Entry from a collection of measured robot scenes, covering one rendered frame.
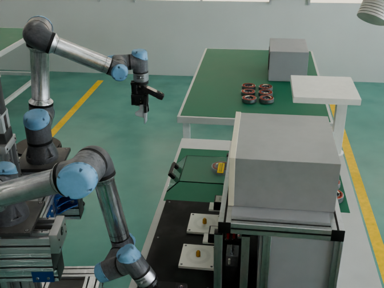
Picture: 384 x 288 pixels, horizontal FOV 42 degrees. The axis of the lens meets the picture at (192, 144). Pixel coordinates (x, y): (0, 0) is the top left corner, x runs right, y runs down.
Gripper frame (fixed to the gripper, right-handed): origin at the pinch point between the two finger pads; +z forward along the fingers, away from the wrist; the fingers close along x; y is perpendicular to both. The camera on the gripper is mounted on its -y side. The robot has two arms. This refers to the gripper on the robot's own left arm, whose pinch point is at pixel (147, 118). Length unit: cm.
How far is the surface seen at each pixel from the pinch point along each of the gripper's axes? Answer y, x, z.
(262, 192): -48, 78, -3
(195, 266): -23, 70, 37
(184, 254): -19, 63, 37
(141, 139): 28, -217, 115
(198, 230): -25, 45, 37
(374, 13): -118, -28, -46
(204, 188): -29.0, 3.4, 40.2
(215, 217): -34, 35, 37
